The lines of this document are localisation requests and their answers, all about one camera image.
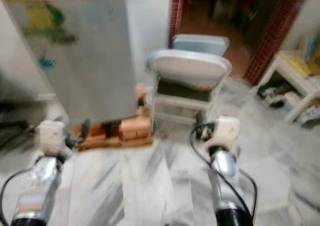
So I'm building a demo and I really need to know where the silver fridge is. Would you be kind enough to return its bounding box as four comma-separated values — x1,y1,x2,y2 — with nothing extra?
1,0,140,126

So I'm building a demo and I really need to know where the blue fridge magnet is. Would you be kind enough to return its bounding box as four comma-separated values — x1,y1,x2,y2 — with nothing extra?
40,57,57,70

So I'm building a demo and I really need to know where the yellow green fridge sticker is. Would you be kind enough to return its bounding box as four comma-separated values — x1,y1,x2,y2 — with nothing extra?
25,2,78,44

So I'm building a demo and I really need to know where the red clay brick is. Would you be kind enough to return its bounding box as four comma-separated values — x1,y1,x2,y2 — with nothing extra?
119,116,153,141
80,123,121,141

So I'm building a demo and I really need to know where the wooden base board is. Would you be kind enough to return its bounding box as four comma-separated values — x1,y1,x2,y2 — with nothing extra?
80,136,153,151

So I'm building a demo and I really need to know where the white folding chair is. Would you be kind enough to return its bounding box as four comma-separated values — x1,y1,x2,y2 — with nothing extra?
147,48,233,129

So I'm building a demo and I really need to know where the light blue plastic chair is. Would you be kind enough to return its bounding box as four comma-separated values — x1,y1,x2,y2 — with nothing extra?
172,34,231,57

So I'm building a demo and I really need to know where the white shelf table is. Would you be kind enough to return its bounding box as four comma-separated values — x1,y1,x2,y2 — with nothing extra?
255,50,320,126

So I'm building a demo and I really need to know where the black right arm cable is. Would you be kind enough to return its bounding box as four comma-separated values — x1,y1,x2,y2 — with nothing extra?
189,126,259,223

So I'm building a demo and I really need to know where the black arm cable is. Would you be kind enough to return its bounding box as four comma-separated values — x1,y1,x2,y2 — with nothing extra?
0,166,42,226
189,126,259,223

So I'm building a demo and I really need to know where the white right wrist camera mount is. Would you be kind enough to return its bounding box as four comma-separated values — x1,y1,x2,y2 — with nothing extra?
202,116,241,154

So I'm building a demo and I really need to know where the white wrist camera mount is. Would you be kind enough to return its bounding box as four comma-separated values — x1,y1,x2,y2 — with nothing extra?
202,116,241,154
39,120,68,158

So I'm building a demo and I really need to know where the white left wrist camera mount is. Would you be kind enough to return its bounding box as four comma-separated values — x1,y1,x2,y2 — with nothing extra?
39,120,68,158

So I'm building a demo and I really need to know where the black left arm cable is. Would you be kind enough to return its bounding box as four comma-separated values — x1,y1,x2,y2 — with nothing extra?
0,166,42,226

